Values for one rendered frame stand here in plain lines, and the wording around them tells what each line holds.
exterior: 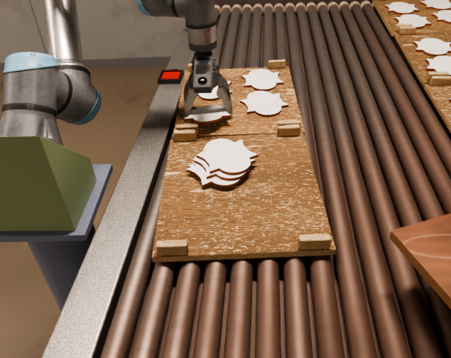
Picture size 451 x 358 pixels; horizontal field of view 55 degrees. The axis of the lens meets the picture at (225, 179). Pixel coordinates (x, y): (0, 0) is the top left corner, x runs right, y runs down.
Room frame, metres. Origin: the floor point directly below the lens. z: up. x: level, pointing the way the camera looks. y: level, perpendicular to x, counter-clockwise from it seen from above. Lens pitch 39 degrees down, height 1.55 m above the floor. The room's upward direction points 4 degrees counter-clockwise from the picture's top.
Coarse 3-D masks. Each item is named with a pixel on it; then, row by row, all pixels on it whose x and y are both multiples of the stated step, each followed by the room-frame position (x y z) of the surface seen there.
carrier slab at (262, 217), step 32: (192, 160) 0.86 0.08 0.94; (256, 160) 0.84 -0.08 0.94; (288, 160) 0.83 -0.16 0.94; (192, 192) 0.73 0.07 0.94; (224, 192) 0.72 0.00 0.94; (256, 192) 0.72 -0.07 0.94; (288, 192) 0.71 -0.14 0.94; (160, 224) 0.64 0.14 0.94; (192, 224) 0.63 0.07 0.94; (224, 224) 0.62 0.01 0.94; (256, 224) 0.62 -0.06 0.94; (288, 224) 0.61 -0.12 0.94; (320, 224) 0.61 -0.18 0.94; (160, 256) 0.55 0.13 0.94; (192, 256) 0.55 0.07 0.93; (224, 256) 0.55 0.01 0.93; (256, 256) 0.54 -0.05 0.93; (288, 256) 0.54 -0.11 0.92
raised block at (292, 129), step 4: (292, 124) 0.95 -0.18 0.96; (296, 124) 0.94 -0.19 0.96; (280, 128) 0.93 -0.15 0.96; (284, 128) 0.93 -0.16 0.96; (288, 128) 0.93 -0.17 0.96; (292, 128) 0.93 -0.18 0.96; (296, 128) 0.93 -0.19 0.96; (280, 132) 0.93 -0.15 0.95; (284, 132) 0.93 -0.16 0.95; (288, 132) 0.93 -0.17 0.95; (292, 132) 0.93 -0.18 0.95; (296, 132) 0.93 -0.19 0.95
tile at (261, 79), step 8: (256, 72) 1.31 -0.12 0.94; (264, 72) 1.30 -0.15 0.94; (272, 72) 1.30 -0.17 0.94; (248, 80) 1.25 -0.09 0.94; (256, 80) 1.25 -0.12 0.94; (264, 80) 1.25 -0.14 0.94; (272, 80) 1.24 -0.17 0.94; (280, 80) 1.24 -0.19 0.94; (256, 88) 1.20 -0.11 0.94; (264, 88) 1.19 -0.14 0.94; (272, 88) 1.20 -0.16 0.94
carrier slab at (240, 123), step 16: (240, 80) 1.27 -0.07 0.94; (288, 80) 1.25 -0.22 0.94; (240, 96) 1.17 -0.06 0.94; (288, 96) 1.15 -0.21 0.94; (240, 112) 1.07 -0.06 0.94; (288, 112) 1.05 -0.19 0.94; (208, 128) 1.00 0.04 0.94; (224, 128) 0.99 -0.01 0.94; (240, 128) 0.99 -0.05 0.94; (256, 128) 0.98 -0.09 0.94; (272, 128) 0.98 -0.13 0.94
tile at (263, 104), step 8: (248, 96) 1.15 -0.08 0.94; (256, 96) 1.15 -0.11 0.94; (264, 96) 1.14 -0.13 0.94; (272, 96) 1.14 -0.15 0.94; (248, 104) 1.10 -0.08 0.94; (256, 104) 1.09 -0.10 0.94; (264, 104) 1.09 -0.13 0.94; (272, 104) 1.09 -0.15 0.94; (280, 104) 1.09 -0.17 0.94; (288, 104) 1.09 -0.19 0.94; (248, 112) 1.06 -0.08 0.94; (256, 112) 1.05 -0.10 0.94; (264, 112) 1.05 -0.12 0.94; (272, 112) 1.04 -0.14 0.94; (280, 112) 1.05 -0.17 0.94
